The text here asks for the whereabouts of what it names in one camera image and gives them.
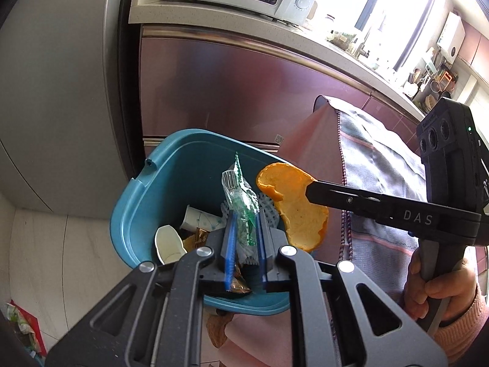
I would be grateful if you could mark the large orange peel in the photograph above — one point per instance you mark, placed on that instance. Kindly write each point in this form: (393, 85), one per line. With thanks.
(301, 218)

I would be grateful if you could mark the grey refrigerator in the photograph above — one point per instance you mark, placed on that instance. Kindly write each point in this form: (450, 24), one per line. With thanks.
(57, 103)

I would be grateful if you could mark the teal plastic bin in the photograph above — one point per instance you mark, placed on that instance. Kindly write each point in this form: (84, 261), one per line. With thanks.
(172, 183)

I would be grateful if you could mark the blue dotted paper cup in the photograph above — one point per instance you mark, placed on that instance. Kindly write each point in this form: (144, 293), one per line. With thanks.
(198, 220)

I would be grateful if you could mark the white shell-shaped scrap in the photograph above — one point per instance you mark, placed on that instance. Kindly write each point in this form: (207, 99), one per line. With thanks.
(170, 244)

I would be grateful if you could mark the purple kitchen base cabinet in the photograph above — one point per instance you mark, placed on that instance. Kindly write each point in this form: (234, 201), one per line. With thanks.
(229, 84)

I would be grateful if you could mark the pink table cover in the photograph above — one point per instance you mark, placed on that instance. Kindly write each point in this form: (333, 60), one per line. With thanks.
(313, 145)

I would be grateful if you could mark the green clear plastic wrapper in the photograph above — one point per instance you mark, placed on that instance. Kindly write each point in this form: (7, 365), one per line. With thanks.
(240, 206)

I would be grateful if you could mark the white water heater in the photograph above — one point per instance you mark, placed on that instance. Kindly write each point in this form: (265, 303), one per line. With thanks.
(452, 38)

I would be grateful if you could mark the dark brown shiny wrapper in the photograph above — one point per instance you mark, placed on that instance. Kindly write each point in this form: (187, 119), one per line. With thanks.
(240, 283)

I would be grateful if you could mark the orange grater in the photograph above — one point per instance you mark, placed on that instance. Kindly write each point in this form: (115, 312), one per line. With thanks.
(447, 79)

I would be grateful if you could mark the large white foam net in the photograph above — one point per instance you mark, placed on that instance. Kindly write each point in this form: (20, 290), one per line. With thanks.
(269, 205)

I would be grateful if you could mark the red green plastic bag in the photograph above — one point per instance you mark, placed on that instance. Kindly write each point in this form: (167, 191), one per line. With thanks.
(21, 323)

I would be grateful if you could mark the person's right hand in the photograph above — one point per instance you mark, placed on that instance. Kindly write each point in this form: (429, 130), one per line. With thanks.
(462, 294)

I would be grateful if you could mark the tan rounded object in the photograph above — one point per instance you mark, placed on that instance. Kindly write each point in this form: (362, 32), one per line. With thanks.
(218, 328)

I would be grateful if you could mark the purple wall cabinet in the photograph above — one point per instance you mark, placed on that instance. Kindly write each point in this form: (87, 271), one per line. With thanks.
(477, 49)

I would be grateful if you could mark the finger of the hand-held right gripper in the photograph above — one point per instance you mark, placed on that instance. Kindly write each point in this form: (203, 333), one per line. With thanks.
(344, 198)

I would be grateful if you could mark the woven basket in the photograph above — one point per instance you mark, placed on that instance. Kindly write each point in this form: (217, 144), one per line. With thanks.
(429, 101)

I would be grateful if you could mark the green filled bag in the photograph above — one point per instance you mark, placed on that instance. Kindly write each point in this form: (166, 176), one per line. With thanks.
(340, 39)

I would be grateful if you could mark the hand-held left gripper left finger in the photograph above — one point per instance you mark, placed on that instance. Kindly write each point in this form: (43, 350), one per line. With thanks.
(231, 244)

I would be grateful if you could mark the grey checked tablecloth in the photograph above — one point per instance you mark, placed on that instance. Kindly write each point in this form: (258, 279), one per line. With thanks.
(374, 160)

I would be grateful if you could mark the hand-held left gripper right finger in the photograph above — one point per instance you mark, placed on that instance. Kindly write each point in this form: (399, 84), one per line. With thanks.
(261, 248)

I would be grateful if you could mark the dark framed window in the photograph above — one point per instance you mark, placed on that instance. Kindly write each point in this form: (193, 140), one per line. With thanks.
(401, 15)

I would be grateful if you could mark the metal kitchen faucet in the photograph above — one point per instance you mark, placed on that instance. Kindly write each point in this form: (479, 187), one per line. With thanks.
(363, 45)

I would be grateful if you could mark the white dotted utensil holder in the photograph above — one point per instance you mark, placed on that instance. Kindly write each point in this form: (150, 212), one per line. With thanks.
(412, 88)

